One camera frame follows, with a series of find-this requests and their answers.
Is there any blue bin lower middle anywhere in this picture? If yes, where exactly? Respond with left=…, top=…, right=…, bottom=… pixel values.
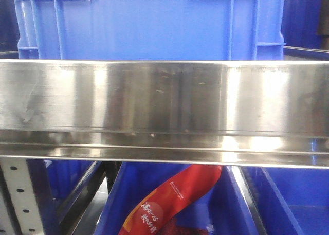
left=94, top=162, right=258, bottom=234

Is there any blue bin lower left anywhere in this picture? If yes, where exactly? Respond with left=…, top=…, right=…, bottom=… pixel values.
left=44, top=160, right=93, bottom=199

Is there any blue bin lower right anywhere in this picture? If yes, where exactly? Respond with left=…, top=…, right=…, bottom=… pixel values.
left=243, top=167, right=328, bottom=234

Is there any dark blue bin upper right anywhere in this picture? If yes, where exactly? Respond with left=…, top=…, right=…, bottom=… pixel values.
left=282, top=0, right=321, bottom=49

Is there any red snack bag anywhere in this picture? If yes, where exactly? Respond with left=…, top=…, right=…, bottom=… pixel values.
left=119, top=164, right=223, bottom=234

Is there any large blue crate upper shelf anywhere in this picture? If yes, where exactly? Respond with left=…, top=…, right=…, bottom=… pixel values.
left=14, top=0, right=284, bottom=60

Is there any grey perforated rack upright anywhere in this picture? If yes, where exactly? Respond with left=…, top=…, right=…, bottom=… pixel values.
left=1, top=158, right=44, bottom=234

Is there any stainless steel shelf rail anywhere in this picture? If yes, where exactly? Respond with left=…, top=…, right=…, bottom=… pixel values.
left=1, top=59, right=328, bottom=169

